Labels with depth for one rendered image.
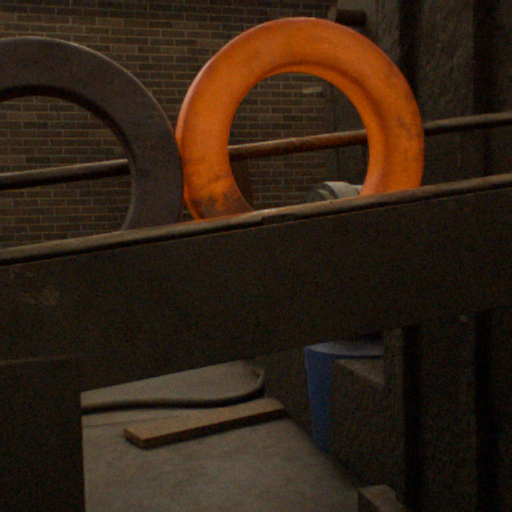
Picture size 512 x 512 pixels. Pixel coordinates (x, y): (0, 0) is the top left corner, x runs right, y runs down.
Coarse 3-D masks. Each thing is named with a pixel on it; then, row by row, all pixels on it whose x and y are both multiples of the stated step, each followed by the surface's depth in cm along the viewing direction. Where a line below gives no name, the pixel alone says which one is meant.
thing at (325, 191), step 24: (312, 192) 192; (336, 192) 182; (264, 360) 229; (288, 360) 205; (336, 360) 171; (360, 360) 168; (288, 384) 206; (336, 384) 170; (360, 384) 156; (288, 408) 207; (336, 408) 171; (360, 408) 157; (312, 432) 188; (336, 432) 172; (360, 432) 158; (360, 456) 158; (384, 480) 147
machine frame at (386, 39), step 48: (384, 0) 131; (432, 0) 115; (480, 0) 99; (384, 48) 131; (432, 48) 115; (480, 48) 99; (432, 96) 116; (480, 96) 100; (432, 144) 114; (384, 336) 137; (432, 336) 117; (480, 336) 102; (384, 384) 138; (432, 384) 118; (480, 384) 103; (384, 432) 139; (432, 432) 121; (480, 432) 103; (432, 480) 122; (480, 480) 104
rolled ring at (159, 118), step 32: (0, 64) 44; (32, 64) 45; (64, 64) 45; (96, 64) 46; (0, 96) 45; (64, 96) 47; (96, 96) 46; (128, 96) 47; (128, 128) 47; (160, 128) 47; (128, 160) 49; (160, 160) 47; (160, 192) 48; (128, 224) 47; (160, 224) 48
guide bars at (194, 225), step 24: (384, 192) 50; (408, 192) 50; (432, 192) 51; (456, 192) 51; (240, 216) 47; (264, 216) 47; (288, 216) 48; (312, 216) 48; (72, 240) 44; (96, 240) 45; (120, 240) 45; (144, 240) 45; (168, 240) 46; (0, 264) 43
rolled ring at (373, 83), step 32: (256, 32) 49; (288, 32) 50; (320, 32) 50; (352, 32) 51; (224, 64) 48; (256, 64) 49; (288, 64) 50; (320, 64) 50; (352, 64) 51; (384, 64) 52; (192, 96) 48; (224, 96) 49; (352, 96) 53; (384, 96) 52; (192, 128) 48; (224, 128) 49; (384, 128) 52; (416, 128) 53; (192, 160) 48; (224, 160) 49; (384, 160) 52; (416, 160) 53; (192, 192) 48; (224, 192) 49
